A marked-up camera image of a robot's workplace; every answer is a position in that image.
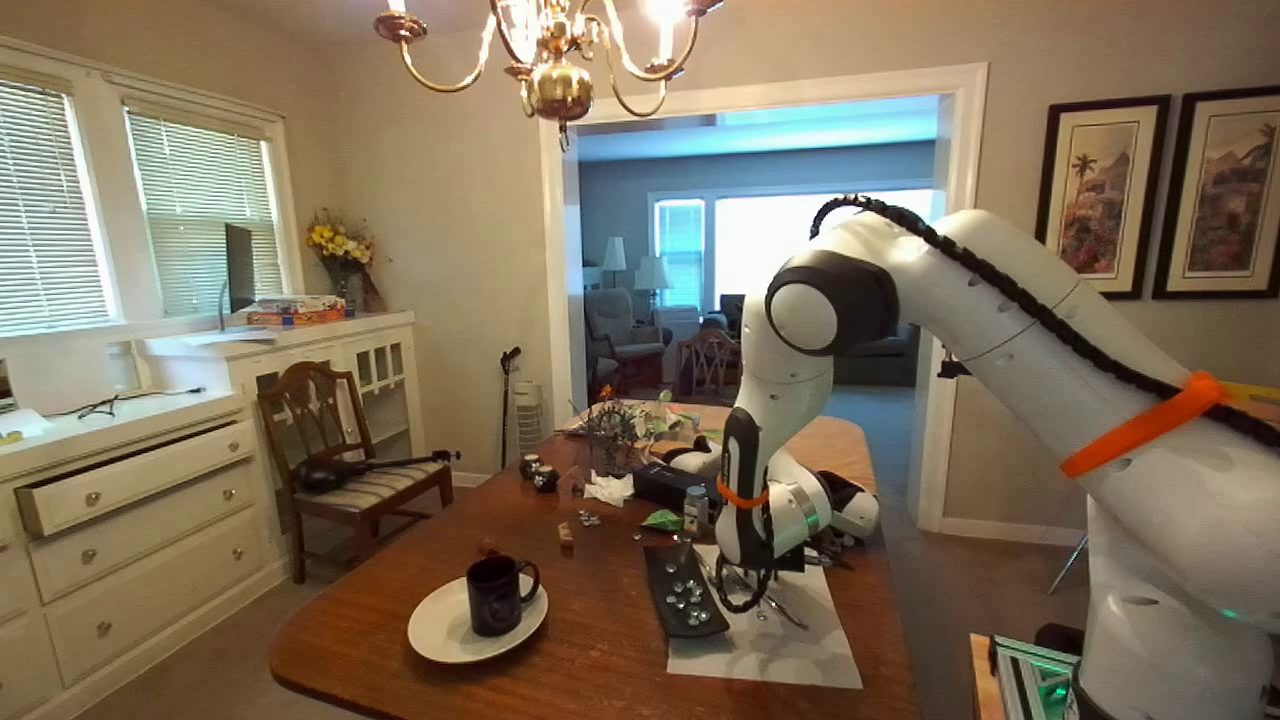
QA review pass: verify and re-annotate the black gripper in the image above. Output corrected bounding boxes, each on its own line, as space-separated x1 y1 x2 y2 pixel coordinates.
714 548 803 599

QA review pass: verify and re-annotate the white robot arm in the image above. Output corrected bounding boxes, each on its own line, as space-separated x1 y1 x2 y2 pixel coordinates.
714 197 1280 720

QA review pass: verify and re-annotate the black rectangular plate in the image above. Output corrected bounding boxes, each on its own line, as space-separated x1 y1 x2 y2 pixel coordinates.
642 545 727 639

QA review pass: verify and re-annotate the white napkin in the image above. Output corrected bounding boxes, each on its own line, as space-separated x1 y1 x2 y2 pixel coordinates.
664 566 862 691

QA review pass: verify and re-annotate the white round plate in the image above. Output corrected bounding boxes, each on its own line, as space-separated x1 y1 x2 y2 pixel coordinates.
403 578 548 664

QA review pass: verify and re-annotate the small glass jar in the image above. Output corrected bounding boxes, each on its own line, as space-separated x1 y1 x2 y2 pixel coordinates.
684 482 706 535

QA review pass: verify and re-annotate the long black box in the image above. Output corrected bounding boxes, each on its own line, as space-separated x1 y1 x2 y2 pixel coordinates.
630 465 691 511

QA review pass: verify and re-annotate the white VR headset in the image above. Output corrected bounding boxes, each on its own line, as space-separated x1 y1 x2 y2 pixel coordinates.
821 473 881 540

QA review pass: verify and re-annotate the crumpled white tissue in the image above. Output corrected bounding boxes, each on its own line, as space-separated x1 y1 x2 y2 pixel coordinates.
583 473 637 509

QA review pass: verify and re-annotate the wooden dining table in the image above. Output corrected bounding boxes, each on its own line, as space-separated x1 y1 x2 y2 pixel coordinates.
267 433 920 720

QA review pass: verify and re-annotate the black metal ornament stand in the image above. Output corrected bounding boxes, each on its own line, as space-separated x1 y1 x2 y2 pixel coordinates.
587 382 630 474

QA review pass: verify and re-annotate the black mug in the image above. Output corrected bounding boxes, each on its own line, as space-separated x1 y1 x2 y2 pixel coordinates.
463 551 539 636

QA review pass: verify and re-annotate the white glass-door cabinet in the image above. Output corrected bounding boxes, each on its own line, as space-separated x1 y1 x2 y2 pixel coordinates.
138 307 430 535

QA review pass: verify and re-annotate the wooden chair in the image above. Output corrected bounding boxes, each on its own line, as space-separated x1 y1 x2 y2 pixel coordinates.
256 360 454 578

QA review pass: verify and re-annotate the yellow flower bouquet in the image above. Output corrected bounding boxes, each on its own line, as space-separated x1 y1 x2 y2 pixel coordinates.
305 212 372 310

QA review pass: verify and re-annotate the left framed picture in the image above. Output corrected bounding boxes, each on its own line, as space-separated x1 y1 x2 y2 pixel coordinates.
1035 96 1173 300

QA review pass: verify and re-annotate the framed picture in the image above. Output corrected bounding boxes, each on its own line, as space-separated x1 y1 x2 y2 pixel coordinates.
1035 96 1173 300
1155 83 1280 300

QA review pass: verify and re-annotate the brass chandelier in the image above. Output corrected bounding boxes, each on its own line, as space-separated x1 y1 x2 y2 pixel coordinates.
372 0 718 128

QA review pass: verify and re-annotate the right framed picture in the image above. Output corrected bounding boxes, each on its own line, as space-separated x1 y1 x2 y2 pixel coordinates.
1155 83 1280 300

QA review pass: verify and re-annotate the white dresser with drawers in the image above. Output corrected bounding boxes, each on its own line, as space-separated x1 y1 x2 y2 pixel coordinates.
0 395 284 720

